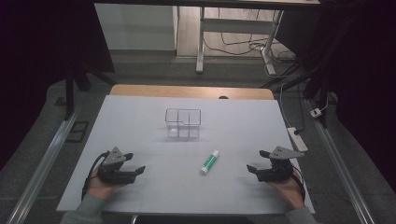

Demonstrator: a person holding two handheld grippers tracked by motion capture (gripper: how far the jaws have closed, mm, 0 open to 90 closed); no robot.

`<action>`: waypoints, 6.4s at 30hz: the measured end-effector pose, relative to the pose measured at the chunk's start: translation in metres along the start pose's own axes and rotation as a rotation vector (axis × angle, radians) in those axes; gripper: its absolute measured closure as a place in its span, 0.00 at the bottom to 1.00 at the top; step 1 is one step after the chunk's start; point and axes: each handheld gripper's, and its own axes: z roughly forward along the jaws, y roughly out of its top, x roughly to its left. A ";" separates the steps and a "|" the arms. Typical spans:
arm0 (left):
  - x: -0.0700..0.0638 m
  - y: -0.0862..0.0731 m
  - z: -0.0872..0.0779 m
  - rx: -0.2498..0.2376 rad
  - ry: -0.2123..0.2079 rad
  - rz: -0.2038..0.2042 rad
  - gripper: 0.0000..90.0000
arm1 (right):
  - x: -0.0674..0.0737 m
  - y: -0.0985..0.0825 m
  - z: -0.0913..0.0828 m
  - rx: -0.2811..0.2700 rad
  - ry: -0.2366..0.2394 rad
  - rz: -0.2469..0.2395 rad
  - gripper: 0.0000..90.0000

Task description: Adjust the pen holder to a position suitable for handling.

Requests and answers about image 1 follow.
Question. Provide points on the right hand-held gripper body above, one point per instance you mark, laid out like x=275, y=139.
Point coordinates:
x=278, y=171

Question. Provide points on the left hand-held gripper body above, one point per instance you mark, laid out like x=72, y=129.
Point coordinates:
x=115, y=168

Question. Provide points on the green and white glue stick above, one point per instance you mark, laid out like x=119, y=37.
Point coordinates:
x=209, y=162

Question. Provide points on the clear plastic organizer box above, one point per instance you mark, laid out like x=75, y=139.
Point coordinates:
x=183, y=123

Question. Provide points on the person's right hand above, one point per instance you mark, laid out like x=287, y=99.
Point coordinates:
x=291, y=191

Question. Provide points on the person's left hand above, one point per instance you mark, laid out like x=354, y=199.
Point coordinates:
x=99, y=189

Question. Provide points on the white power strip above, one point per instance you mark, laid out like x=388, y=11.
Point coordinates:
x=297, y=139

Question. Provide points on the black plug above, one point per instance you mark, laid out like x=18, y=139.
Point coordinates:
x=298, y=132

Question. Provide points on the white paper table cover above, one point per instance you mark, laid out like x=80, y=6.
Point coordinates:
x=186, y=189

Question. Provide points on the small white adapter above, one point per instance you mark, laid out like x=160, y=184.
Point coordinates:
x=316, y=112

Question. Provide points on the wooden table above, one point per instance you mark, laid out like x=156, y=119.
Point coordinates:
x=186, y=91

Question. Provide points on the black stand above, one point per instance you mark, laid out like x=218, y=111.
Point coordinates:
x=70, y=90

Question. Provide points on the white-legged desk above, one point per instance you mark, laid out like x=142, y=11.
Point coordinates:
x=236, y=25

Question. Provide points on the metal floor rail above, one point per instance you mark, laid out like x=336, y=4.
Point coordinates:
x=40, y=168
x=342, y=168

